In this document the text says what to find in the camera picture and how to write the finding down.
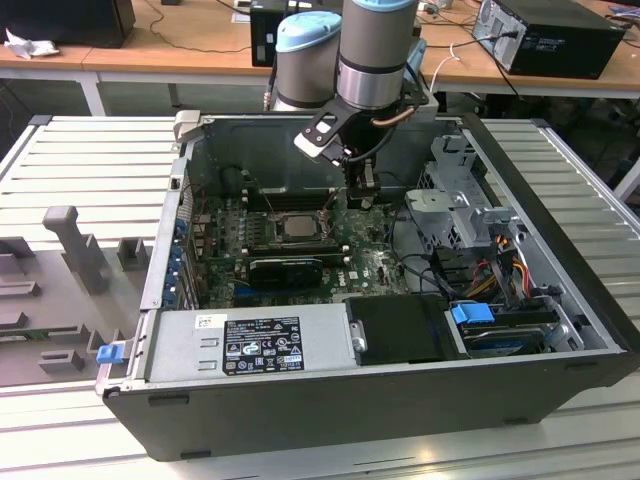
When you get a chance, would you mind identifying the black open PC case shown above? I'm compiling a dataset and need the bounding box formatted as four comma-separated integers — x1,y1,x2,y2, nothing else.
94,110,639,464

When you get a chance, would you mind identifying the black graphics card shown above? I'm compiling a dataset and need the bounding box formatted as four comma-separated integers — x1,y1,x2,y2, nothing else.
247,256,324,291

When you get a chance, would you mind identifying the large black box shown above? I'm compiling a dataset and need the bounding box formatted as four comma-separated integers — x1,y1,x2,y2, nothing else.
0,0,137,50

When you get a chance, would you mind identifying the grey power supply unit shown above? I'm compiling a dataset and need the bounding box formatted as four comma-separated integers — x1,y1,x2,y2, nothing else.
142,302,362,384

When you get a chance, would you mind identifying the crumpled white paper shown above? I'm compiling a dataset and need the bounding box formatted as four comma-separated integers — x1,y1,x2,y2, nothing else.
3,26,62,62

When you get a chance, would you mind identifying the green motherboard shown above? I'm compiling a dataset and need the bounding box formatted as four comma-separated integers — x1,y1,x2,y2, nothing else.
199,192,416,309

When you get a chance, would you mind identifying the pale blue teach pendant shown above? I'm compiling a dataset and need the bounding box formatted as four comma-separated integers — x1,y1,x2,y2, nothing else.
404,39,429,84

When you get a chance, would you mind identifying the grey case release latch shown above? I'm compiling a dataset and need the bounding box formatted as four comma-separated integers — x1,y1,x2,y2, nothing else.
172,109,216,147

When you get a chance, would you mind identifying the square silver CPU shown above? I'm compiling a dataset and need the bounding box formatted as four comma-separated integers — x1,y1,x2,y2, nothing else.
282,213,322,240

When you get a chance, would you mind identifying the hard disk in blue carrier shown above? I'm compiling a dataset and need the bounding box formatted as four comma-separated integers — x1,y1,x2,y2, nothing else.
448,301,559,360

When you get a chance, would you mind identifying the black plastic shroud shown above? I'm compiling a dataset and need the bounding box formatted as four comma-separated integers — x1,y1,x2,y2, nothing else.
344,293,469,366

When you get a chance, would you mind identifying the black computer tower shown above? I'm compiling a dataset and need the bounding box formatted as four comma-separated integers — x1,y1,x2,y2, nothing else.
249,0,287,69

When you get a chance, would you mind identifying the orange yellow wire bundle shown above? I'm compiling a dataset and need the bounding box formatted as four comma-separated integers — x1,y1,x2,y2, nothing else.
464,234,532,297

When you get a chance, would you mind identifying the blue plastic latch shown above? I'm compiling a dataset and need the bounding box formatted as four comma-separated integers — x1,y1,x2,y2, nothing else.
97,343,124,366

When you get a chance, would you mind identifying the grey parts rack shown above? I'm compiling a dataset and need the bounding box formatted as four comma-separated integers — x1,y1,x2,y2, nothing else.
0,204,154,389

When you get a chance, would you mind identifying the black CPU socket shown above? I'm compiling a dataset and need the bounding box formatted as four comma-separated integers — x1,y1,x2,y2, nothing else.
273,209,337,249

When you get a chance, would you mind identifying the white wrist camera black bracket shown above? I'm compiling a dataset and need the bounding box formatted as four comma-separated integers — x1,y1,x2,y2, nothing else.
293,97,354,162

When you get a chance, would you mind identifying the metal socket cover frame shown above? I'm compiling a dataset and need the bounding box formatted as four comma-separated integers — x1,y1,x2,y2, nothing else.
319,192,337,240

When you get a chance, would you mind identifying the black desktop computer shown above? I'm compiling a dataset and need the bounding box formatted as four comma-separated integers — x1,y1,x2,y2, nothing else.
471,0,629,81

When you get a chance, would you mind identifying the grey metal drive cage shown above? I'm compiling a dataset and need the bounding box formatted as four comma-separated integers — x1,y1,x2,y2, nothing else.
403,133,522,257

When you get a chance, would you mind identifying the blue card retention bracket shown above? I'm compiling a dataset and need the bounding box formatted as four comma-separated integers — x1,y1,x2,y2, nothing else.
166,214,189,307

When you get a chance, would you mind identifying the black RAM stick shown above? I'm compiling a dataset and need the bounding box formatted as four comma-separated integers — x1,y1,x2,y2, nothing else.
247,185,335,212
247,239,347,259

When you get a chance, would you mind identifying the white metal frame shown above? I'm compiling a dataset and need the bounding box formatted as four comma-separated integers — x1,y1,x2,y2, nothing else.
613,160,640,201

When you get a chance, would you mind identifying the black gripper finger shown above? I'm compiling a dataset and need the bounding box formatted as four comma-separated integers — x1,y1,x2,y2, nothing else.
344,164,382,211

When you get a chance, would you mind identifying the white cable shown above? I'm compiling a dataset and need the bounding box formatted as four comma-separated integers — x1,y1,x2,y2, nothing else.
426,41,462,111

